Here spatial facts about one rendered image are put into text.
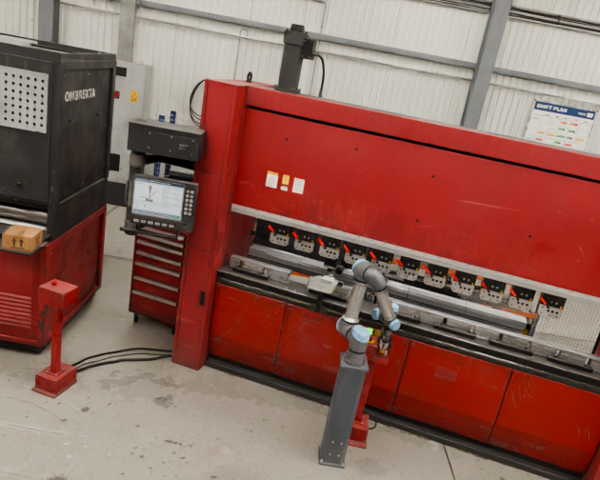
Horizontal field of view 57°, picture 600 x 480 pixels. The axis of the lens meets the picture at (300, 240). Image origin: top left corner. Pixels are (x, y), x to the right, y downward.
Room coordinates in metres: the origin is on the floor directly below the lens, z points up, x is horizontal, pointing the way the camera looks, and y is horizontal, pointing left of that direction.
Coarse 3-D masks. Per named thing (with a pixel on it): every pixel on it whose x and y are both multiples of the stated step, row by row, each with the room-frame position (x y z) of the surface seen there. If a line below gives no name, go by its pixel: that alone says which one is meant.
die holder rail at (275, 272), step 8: (232, 256) 4.15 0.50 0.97; (240, 256) 4.18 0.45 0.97; (232, 264) 4.15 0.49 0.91; (240, 264) 4.15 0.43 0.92; (248, 264) 4.12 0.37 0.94; (256, 264) 4.10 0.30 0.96; (264, 264) 4.12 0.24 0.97; (272, 272) 4.07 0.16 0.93; (280, 272) 4.06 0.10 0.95; (288, 272) 4.04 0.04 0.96; (280, 280) 4.05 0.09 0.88; (288, 280) 4.08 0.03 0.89
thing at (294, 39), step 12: (288, 36) 4.16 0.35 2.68; (300, 36) 4.15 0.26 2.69; (288, 48) 4.17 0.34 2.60; (300, 48) 4.17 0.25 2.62; (312, 48) 4.16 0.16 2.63; (288, 60) 4.16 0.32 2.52; (300, 60) 4.19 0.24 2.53; (288, 72) 4.16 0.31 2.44; (300, 72) 4.22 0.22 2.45; (324, 72) 4.27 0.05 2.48; (276, 84) 4.22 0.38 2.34; (288, 84) 4.16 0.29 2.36
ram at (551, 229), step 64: (256, 128) 4.13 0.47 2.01; (320, 128) 4.02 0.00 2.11; (256, 192) 4.11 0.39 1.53; (320, 192) 4.00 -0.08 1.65; (384, 192) 3.90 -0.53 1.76; (448, 192) 3.80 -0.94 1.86; (512, 192) 3.71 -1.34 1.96; (576, 192) 3.62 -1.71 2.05; (448, 256) 3.77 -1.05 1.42; (512, 256) 3.68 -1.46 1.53; (576, 256) 3.59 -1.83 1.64
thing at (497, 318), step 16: (256, 256) 4.38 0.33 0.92; (272, 256) 4.34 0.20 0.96; (288, 256) 4.35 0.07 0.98; (304, 272) 4.28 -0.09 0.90; (320, 272) 4.25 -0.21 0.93; (352, 272) 4.25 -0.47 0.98; (368, 288) 4.16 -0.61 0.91; (400, 288) 4.11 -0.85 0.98; (416, 288) 4.18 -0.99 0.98; (416, 304) 4.07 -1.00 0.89; (432, 304) 4.04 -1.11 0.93; (448, 304) 4.01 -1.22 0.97; (464, 304) 4.03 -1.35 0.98; (480, 320) 3.95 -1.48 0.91; (496, 320) 3.93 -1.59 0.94; (512, 320) 3.90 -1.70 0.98; (528, 320) 3.94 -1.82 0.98
